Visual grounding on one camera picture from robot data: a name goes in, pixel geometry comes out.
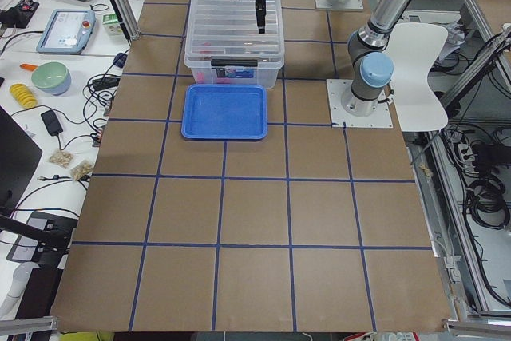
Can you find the white chair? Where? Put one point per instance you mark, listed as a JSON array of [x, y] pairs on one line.
[[413, 48]]

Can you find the snack bag on desk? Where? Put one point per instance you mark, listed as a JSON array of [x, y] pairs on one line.
[[82, 170], [61, 158]]

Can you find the black monitor on desk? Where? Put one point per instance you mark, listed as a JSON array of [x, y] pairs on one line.
[[20, 156]]

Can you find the clear plastic box lid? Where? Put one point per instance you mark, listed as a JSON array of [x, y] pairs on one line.
[[227, 30]]

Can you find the green milk carton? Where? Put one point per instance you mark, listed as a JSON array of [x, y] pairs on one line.
[[111, 25]]

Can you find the clear plastic storage box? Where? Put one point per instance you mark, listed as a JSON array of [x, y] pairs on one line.
[[263, 76]]

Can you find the toy carrot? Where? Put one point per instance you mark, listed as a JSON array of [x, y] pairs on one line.
[[28, 67]]

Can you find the green blue bowl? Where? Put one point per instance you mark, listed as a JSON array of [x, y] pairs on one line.
[[52, 77]]

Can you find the black box latch handle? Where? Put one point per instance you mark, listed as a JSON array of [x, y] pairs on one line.
[[234, 62]]

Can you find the black power adapter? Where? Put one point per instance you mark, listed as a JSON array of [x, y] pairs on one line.
[[51, 122]]

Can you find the near teach pendant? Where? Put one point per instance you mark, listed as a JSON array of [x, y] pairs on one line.
[[67, 32]]

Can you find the blue plastic tray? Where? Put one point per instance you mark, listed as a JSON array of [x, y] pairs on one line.
[[225, 113]]

